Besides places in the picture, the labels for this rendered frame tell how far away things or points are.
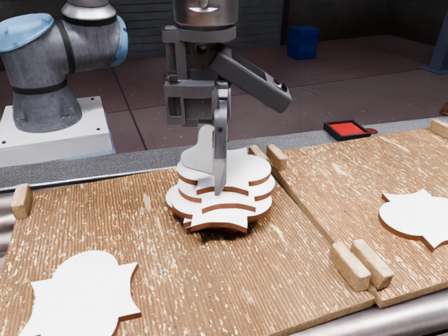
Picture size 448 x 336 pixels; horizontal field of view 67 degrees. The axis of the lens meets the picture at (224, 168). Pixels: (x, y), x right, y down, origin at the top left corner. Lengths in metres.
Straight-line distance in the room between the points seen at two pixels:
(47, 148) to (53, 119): 0.07
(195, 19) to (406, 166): 0.47
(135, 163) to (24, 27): 0.35
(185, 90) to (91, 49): 0.47
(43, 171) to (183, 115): 0.37
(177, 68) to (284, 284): 0.29
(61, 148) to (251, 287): 0.57
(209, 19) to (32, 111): 0.56
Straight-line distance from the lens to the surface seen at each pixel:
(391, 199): 0.59
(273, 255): 0.46
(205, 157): 0.44
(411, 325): 0.47
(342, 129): 0.83
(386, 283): 0.45
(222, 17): 0.41
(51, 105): 0.87
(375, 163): 0.69
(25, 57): 0.84
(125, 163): 0.70
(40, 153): 0.86
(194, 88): 0.42
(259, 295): 0.42
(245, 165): 0.51
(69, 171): 0.71
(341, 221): 0.53
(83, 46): 0.86
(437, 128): 0.87
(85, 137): 0.84
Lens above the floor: 1.27
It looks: 32 degrees down
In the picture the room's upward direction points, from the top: straight up
